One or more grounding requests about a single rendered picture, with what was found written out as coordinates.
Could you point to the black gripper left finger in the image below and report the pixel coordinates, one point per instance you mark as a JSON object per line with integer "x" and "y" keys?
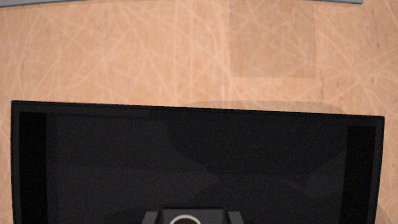
{"x": 150, "y": 218}

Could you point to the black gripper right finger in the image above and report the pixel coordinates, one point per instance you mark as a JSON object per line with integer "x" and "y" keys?
{"x": 235, "y": 218}

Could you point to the black parts tray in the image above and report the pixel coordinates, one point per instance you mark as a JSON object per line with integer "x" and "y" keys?
{"x": 106, "y": 169}

